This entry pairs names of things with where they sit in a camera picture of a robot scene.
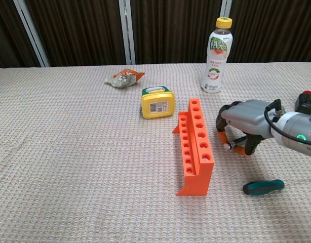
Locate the drink bottle yellow cap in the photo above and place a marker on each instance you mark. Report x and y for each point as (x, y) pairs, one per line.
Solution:
(216, 63)

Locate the crumpled orange snack wrapper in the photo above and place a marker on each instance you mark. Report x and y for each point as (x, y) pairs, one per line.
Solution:
(122, 79)

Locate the yellow box green lid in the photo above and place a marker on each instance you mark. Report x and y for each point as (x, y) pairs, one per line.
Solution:
(158, 106)

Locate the silver metal precision screwdriver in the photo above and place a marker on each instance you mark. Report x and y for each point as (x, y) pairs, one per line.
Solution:
(231, 145)

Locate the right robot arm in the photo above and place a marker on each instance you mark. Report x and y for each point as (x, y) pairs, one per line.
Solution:
(297, 129)

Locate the grey partition frame post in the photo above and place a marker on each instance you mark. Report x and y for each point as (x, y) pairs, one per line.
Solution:
(31, 35)
(126, 30)
(226, 8)

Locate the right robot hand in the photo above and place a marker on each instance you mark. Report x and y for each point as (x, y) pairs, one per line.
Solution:
(246, 116)

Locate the orange tool holder rack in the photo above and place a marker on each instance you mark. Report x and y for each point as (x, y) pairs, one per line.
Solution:
(196, 182)

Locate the beige woven tablecloth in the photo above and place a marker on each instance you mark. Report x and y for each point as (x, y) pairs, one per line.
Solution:
(69, 152)

